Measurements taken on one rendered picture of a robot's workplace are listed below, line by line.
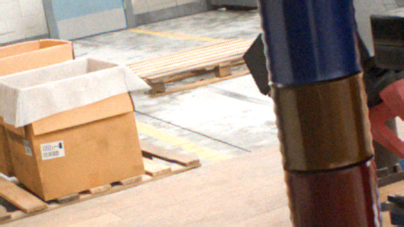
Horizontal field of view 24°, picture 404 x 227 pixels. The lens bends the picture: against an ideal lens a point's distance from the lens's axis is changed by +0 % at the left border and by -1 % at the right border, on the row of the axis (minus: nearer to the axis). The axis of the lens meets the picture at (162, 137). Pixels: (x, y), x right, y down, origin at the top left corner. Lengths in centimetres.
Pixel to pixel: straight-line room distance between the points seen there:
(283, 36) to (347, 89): 3
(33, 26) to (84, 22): 63
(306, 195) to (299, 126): 3
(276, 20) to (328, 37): 2
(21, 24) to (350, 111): 1126
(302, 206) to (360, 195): 2
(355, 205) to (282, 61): 6
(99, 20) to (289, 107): 1148
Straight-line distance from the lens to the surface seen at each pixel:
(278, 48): 37
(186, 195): 115
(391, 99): 75
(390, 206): 75
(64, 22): 1172
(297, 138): 38
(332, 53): 37
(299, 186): 38
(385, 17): 63
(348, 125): 37
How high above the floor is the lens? 122
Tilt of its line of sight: 13 degrees down
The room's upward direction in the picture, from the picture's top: 10 degrees counter-clockwise
